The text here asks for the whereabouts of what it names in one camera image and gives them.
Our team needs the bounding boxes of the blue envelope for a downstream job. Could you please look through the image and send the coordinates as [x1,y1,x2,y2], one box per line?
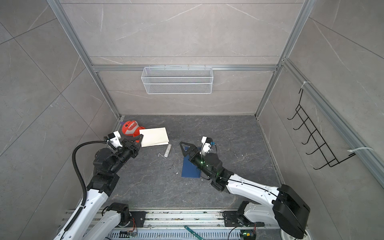
[181,156,201,179]

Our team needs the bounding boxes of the white glue stick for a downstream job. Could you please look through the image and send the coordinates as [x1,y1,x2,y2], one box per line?
[158,144,172,158]

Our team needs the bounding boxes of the red plush toy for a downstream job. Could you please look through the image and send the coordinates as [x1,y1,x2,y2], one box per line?
[122,121,145,137]

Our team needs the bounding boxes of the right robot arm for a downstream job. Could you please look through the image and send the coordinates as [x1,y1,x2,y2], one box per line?
[180,139,311,240]

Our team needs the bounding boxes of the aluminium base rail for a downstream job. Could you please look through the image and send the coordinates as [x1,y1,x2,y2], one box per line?
[89,209,281,240]

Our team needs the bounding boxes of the white analog clock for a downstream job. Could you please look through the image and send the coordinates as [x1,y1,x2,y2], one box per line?
[281,230,312,240]

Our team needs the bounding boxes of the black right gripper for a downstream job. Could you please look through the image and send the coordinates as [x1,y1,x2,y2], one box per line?
[181,141,217,180]

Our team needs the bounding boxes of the black wire hook rack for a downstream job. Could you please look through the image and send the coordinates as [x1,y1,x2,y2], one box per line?
[287,89,356,170]

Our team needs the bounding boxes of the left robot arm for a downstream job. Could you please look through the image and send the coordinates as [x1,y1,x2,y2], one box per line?
[55,135,144,240]

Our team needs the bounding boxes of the beige letter paper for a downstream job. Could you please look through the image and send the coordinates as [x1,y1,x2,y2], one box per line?
[140,128,169,148]

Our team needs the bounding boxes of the white wire basket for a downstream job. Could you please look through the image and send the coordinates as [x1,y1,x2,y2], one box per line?
[141,67,214,95]

